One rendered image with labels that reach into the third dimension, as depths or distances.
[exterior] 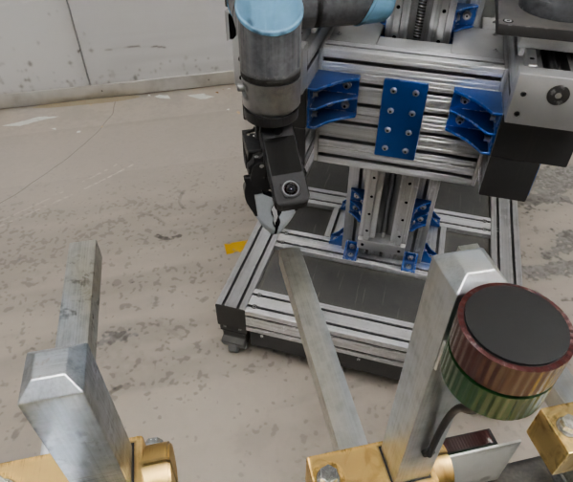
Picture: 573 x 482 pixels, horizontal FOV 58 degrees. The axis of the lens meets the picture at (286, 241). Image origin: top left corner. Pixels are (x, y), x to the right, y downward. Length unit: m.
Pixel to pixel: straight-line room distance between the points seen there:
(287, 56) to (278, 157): 0.13
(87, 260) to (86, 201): 1.76
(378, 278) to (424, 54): 0.74
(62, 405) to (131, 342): 1.43
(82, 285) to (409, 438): 0.35
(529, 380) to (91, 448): 0.26
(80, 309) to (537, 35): 0.83
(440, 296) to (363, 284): 1.25
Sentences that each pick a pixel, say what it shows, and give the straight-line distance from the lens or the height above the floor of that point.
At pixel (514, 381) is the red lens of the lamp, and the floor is 1.13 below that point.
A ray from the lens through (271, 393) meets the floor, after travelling 1.58.
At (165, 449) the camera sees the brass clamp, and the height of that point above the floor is 0.97.
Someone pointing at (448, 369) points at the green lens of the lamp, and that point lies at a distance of 0.32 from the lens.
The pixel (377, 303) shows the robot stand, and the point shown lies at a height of 0.21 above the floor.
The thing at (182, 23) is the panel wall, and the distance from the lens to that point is 3.00.
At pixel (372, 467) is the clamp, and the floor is 0.87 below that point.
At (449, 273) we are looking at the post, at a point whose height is 1.13.
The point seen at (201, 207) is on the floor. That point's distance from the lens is 2.20.
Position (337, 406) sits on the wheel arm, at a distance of 0.57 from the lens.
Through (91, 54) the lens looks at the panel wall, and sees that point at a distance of 3.06.
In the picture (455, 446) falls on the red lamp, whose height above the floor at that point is 0.70.
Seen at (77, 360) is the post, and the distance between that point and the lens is 0.33.
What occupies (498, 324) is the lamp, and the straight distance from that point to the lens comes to 0.30.
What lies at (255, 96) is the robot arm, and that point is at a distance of 0.65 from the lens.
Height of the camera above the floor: 1.36
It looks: 42 degrees down
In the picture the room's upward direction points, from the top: straight up
